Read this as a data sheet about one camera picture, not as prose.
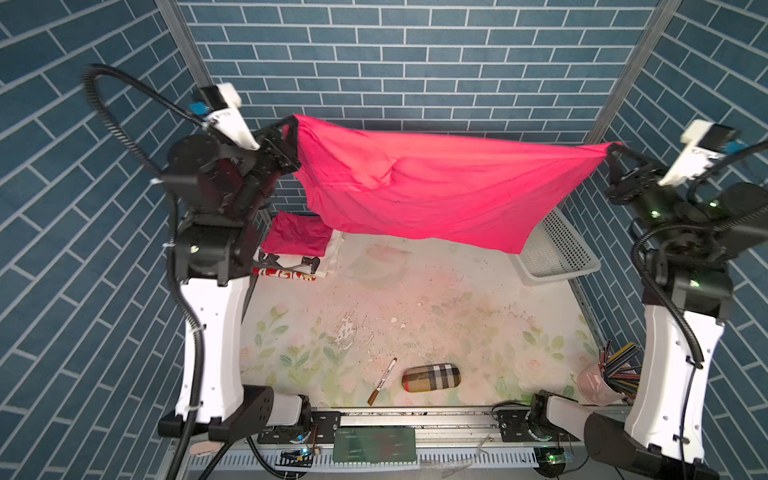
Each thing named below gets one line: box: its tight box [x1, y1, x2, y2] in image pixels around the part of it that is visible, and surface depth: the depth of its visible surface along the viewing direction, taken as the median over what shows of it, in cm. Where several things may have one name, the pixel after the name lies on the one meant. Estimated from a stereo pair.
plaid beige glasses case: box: [402, 363, 462, 393], surface depth 80 cm
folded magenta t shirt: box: [262, 210, 333, 257], surface depth 107 cm
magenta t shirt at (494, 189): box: [292, 116, 622, 254], surface depth 61 cm
